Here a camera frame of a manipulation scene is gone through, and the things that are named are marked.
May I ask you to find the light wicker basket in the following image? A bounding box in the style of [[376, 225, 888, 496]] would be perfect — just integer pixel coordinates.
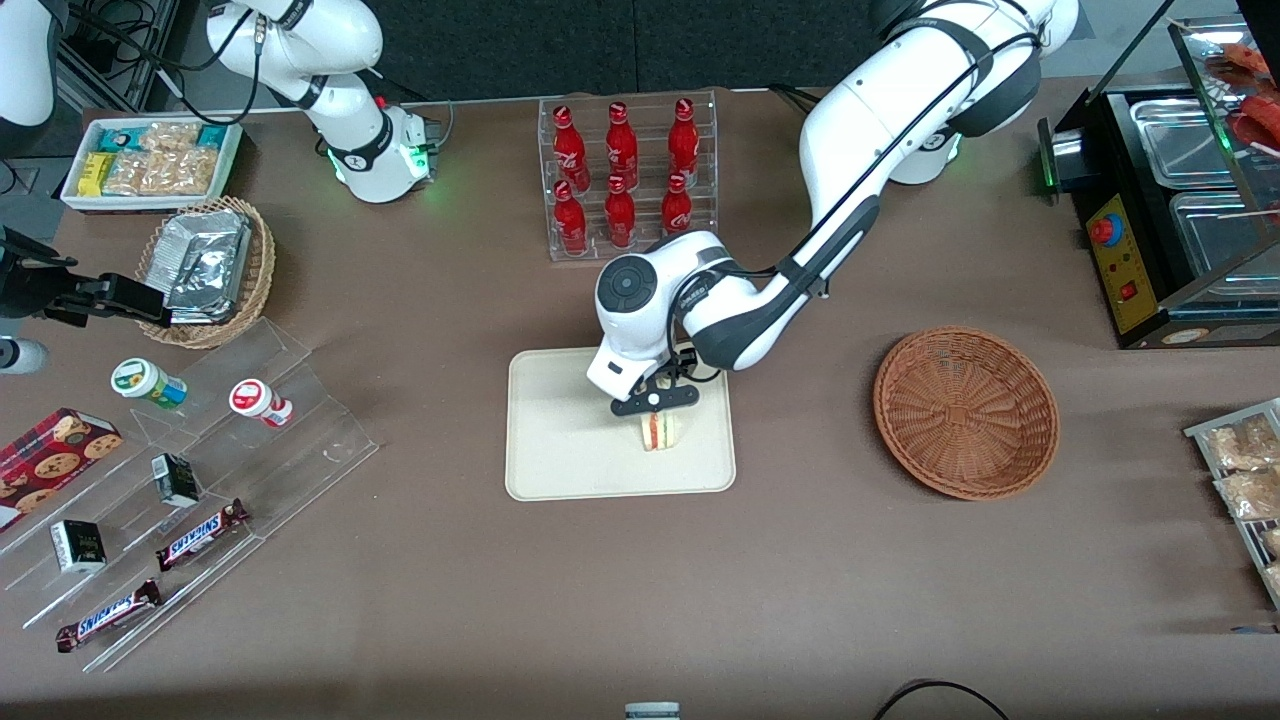
[[135, 196, 277, 351]]

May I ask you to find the black cable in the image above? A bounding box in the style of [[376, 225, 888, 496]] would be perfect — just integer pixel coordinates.
[[874, 679, 1007, 720]]

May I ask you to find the Snickers chocolate bar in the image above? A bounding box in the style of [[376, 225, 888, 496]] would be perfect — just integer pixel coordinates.
[[55, 579, 164, 654], [155, 498, 251, 573]]

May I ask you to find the white snack container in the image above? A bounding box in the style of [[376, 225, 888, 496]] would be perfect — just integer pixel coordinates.
[[60, 117, 245, 214]]

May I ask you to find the black food warmer cabinet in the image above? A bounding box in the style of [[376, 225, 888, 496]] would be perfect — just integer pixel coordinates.
[[1036, 15, 1280, 352]]

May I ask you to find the silver foil packet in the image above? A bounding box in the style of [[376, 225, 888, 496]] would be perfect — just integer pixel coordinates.
[[158, 210, 253, 324]]

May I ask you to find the small black drink carton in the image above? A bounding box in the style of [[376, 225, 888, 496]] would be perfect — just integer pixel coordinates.
[[50, 519, 109, 575], [151, 453, 202, 509]]

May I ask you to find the cream plastic tray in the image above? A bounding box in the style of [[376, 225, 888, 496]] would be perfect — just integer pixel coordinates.
[[505, 346, 738, 502]]

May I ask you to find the steel food pan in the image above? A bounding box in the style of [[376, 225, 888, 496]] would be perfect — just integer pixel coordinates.
[[1169, 190, 1280, 283], [1129, 97, 1243, 190]]

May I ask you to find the clear fried snack bag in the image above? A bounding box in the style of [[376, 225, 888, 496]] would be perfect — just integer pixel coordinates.
[[1204, 414, 1280, 472], [1214, 467, 1280, 523]]

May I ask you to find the red tartan cookie box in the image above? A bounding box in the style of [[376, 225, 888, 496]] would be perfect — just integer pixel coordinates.
[[0, 407, 125, 535]]

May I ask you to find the clear nut snack bag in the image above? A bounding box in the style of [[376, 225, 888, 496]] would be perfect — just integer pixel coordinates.
[[104, 149, 219, 198], [138, 121, 202, 153]]

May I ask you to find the red cola bottle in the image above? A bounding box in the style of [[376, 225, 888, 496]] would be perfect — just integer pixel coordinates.
[[668, 97, 700, 183], [604, 176, 638, 250], [553, 180, 590, 257], [552, 104, 590, 193], [661, 173, 695, 237], [605, 101, 640, 189]]

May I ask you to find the clear acrylic bottle rack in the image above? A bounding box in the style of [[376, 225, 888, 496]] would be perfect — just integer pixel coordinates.
[[538, 90, 720, 264]]

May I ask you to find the red lid yogurt cup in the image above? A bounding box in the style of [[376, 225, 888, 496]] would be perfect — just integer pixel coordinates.
[[228, 378, 295, 430]]

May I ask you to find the red food piece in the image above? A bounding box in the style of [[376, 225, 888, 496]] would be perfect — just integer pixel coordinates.
[[1228, 95, 1280, 152], [1206, 41, 1280, 101]]

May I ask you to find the brown wicker basket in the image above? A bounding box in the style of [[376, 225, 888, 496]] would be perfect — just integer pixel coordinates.
[[873, 326, 1062, 502]]

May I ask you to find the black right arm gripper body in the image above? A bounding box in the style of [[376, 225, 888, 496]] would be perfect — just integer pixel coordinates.
[[0, 250, 79, 323]]

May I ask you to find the crumpled foil packet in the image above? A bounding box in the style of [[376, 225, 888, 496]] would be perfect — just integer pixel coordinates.
[[172, 240, 241, 313]]

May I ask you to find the clear acrylic stepped shelf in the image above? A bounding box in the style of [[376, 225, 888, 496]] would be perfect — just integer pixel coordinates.
[[0, 318, 382, 674]]

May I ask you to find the grey snack tray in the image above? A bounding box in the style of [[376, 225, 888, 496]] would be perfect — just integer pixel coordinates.
[[1184, 398, 1280, 612]]

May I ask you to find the green lid yogurt cup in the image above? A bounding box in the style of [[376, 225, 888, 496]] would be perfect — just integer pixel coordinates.
[[110, 357, 189, 412]]

